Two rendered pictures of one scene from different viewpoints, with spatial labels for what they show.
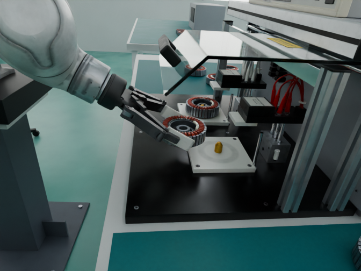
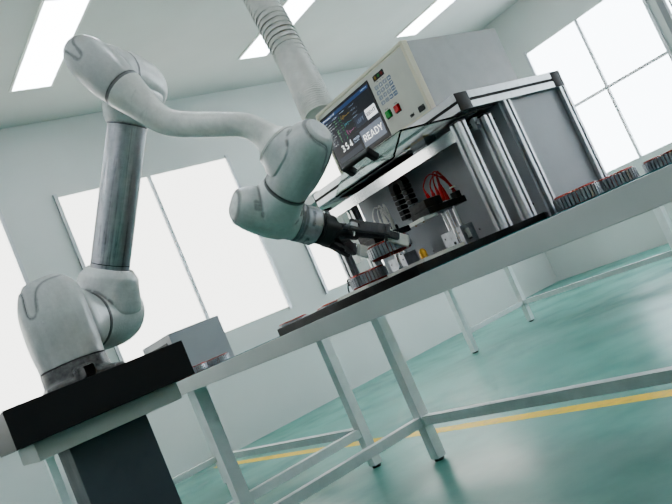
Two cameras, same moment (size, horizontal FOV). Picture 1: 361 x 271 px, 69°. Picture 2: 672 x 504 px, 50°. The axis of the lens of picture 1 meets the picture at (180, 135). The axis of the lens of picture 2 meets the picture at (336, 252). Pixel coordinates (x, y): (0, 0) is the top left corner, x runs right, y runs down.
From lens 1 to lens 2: 1.41 m
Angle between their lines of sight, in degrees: 44
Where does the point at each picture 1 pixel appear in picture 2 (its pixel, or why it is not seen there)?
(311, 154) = (485, 175)
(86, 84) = (314, 215)
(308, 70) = (443, 140)
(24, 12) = (320, 129)
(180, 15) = not seen: hidden behind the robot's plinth
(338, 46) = (449, 113)
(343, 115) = not seen: hidden behind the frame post
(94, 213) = not seen: outside the picture
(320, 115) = (470, 147)
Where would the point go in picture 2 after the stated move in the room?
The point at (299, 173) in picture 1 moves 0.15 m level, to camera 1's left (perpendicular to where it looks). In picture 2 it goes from (490, 190) to (443, 208)
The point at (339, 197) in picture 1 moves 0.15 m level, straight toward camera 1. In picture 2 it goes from (526, 203) to (530, 198)
